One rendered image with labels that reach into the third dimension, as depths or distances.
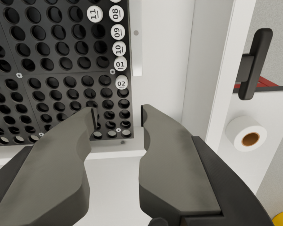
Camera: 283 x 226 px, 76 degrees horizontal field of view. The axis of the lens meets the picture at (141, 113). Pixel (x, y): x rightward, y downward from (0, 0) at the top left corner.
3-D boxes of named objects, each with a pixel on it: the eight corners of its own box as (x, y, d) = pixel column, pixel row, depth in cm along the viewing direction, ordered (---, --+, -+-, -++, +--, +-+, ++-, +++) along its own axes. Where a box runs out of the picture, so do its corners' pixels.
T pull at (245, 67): (266, 27, 18) (276, 28, 16) (245, 97, 21) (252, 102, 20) (230, 28, 17) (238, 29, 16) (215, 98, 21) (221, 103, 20)
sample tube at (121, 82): (127, 75, 22) (128, 89, 18) (117, 75, 22) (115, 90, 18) (127, 65, 22) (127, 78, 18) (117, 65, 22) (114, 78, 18)
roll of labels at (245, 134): (232, 145, 44) (241, 156, 41) (219, 127, 41) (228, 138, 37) (259, 129, 42) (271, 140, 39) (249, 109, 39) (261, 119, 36)
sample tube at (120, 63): (127, 59, 21) (127, 71, 17) (116, 59, 21) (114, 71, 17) (126, 48, 21) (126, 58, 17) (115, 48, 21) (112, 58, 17)
